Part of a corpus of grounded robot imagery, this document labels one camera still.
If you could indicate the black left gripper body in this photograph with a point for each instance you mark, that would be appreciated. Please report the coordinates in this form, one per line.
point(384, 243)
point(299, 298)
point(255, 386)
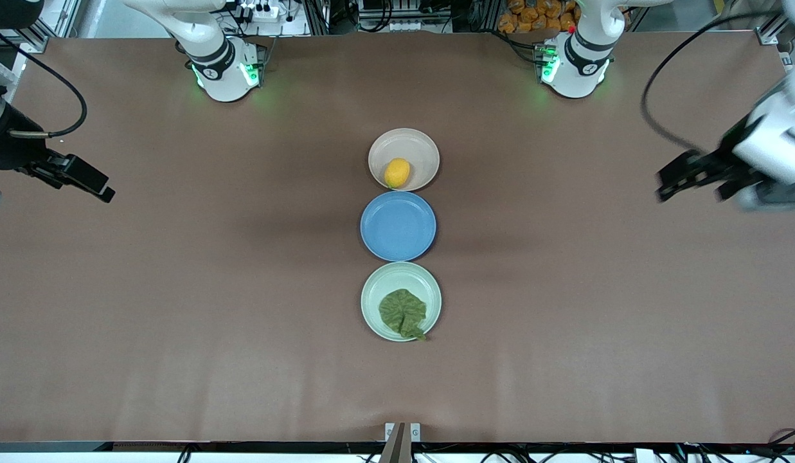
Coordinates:
point(730, 154)

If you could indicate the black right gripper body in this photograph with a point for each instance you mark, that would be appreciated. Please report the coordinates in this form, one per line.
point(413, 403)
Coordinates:
point(6, 150)

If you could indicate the yellow lemon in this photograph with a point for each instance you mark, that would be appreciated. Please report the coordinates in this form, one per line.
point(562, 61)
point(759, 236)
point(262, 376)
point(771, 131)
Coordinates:
point(397, 173)

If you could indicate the green lettuce leaf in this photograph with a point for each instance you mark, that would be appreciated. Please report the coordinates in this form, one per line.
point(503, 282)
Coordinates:
point(402, 312)

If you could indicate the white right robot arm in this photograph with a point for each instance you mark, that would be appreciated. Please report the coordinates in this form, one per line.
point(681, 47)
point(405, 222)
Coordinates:
point(220, 61)

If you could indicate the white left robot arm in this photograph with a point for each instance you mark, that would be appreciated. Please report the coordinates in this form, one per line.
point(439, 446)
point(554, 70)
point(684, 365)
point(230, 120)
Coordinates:
point(580, 64)

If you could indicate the bag of orange snacks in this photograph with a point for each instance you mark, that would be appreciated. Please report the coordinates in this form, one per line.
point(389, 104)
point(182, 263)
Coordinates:
point(538, 16)

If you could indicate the white power strip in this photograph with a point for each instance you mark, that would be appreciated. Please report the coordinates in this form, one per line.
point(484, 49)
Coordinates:
point(263, 11)

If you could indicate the beige plate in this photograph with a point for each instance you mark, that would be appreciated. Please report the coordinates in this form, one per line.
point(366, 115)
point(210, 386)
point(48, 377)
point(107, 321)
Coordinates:
point(413, 146)

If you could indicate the blue plate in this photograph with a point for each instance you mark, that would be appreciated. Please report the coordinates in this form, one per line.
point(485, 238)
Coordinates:
point(398, 226)

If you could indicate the pale green plate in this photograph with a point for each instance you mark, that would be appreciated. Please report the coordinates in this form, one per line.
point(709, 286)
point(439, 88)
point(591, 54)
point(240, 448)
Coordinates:
point(391, 280)

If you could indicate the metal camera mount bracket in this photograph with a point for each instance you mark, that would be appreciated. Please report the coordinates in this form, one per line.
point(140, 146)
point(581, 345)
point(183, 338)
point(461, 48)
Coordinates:
point(401, 434)

